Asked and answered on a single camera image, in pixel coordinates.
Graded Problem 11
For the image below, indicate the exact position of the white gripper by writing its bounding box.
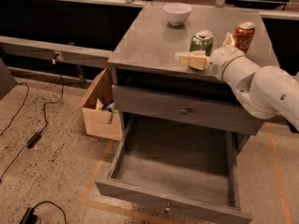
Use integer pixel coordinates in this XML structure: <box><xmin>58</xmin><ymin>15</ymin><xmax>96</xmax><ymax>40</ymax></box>
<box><xmin>175</xmin><ymin>32</ymin><xmax>245</xmax><ymax>81</ymax></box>

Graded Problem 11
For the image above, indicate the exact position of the green crushed soda can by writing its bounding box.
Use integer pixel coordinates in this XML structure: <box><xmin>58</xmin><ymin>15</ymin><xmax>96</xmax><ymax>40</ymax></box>
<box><xmin>190</xmin><ymin>30</ymin><xmax>213</xmax><ymax>56</ymax></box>

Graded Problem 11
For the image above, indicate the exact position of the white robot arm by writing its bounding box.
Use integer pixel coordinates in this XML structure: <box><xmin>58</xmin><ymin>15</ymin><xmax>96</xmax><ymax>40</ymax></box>
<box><xmin>175</xmin><ymin>33</ymin><xmax>299</xmax><ymax>131</ymax></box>

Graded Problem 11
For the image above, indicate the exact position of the red cola can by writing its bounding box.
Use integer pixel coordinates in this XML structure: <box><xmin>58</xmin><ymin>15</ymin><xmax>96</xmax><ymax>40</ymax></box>
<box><xmin>234</xmin><ymin>21</ymin><xmax>255</xmax><ymax>53</ymax></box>

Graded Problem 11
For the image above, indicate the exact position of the closed grey top drawer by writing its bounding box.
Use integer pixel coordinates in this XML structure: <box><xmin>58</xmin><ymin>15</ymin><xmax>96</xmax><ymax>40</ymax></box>
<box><xmin>112</xmin><ymin>85</ymin><xmax>263</xmax><ymax>135</ymax></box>

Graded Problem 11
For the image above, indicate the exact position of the grey drawer cabinet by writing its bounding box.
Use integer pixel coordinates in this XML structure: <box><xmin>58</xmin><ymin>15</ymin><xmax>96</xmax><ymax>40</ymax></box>
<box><xmin>107</xmin><ymin>5</ymin><xmax>281</xmax><ymax>224</ymax></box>

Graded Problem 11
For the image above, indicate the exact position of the open grey middle drawer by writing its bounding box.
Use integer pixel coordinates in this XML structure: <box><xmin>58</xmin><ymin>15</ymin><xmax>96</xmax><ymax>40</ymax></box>
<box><xmin>96</xmin><ymin>117</ymin><xmax>252</xmax><ymax>224</ymax></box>

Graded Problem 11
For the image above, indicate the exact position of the white ceramic bowl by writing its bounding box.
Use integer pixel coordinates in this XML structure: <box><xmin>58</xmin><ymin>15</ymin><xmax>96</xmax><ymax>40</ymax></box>
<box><xmin>164</xmin><ymin>3</ymin><xmax>192</xmax><ymax>25</ymax></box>

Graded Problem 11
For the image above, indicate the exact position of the cardboard box with items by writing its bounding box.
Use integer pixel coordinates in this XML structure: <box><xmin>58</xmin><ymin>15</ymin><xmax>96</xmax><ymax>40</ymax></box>
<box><xmin>75</xmin><ymin>68</ymin><xmax>123</xmax><ymax>141</ymax></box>

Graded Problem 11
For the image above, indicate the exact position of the grey metal railing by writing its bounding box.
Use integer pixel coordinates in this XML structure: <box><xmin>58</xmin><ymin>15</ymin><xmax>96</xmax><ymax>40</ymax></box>
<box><xmin>1</xmin><ymin>0</ymin><xmax>298</xmax><ymax>73</ymax></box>

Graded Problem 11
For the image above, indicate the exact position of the black adapter at bottom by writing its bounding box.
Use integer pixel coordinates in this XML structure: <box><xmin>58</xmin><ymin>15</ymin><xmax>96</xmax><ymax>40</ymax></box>
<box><xmin>19</xmin><ymin>201</ymin><xmax>67</xmax><ymax>224</ymax></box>

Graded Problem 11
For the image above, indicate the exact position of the black power adapter with cable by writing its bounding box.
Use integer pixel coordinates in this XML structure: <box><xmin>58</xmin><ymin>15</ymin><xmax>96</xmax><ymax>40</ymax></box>
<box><xmin>0</xmin><ymin>75</ymin><xmax>64</xmax><ymax>181</ymax></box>

